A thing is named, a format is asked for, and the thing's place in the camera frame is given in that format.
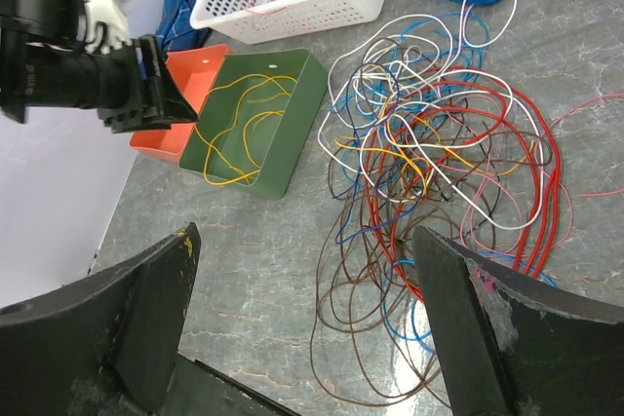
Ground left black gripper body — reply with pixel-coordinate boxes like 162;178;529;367
97;35;198;133

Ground green plastic tray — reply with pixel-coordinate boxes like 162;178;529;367
178;49;328;200

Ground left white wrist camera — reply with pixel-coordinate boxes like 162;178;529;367
86;0;134;54

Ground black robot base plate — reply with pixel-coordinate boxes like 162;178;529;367
160;355;298;416

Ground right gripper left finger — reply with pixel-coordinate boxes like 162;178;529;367
1;223;201;415

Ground blue plaid cloth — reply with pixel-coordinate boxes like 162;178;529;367
155;0;211;55

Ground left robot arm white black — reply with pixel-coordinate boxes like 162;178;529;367
1;0;198;133

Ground coloured wire pile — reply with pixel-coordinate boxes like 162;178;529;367
309;0;624;407

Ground orange plastic tray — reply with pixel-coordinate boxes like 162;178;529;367
130;44;231;165

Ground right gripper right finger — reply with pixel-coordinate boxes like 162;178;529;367
412;226;623;415

